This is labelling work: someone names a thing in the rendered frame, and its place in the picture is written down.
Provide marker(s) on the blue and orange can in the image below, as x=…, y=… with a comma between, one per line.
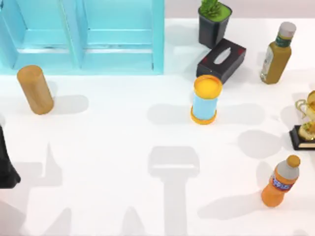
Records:
x=204, y=103

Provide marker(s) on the black tissue box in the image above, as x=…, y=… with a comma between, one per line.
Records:
x=221, y=61

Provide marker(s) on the light blue rack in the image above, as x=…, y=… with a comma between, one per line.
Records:
x=118, y=37

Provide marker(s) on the black plant pot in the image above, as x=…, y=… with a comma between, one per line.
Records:
x=214, y=27

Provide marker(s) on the wooden cylinder cup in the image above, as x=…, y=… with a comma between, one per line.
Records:
x=35, y=89

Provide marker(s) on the olive green bottle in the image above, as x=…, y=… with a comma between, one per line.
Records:
x=276, y=59

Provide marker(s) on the orange soda bottle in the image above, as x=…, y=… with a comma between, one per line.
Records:
x=280, y=184

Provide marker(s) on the gold trophy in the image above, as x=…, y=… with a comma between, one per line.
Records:
x=307, y=127

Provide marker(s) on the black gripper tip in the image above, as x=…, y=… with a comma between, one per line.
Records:
x=6, y=167

